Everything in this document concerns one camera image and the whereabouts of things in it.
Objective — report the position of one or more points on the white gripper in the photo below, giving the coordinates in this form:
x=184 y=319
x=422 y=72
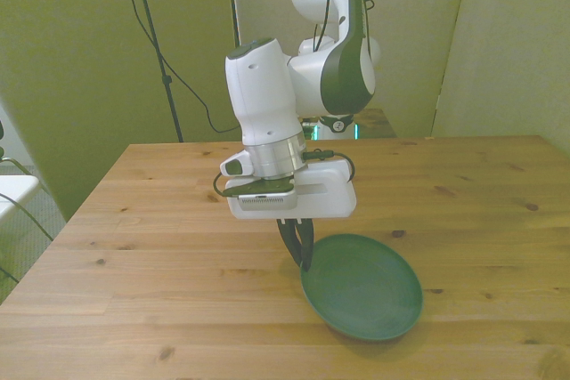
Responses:
x=327 y=197

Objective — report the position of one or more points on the dark green plate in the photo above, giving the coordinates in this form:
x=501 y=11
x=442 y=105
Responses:
x=363 y=291

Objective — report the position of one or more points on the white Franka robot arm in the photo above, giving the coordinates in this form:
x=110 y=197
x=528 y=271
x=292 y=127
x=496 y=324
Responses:
x=263 y=99

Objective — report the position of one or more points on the black tripod stand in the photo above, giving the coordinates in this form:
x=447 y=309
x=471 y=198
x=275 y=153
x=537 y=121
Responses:
x=156 y=46

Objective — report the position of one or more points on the white furniture piece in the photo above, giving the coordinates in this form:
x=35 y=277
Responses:
x=13 y=193

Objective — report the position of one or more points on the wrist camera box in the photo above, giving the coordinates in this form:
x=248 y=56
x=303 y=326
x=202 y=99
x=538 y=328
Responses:
x=267 y=198

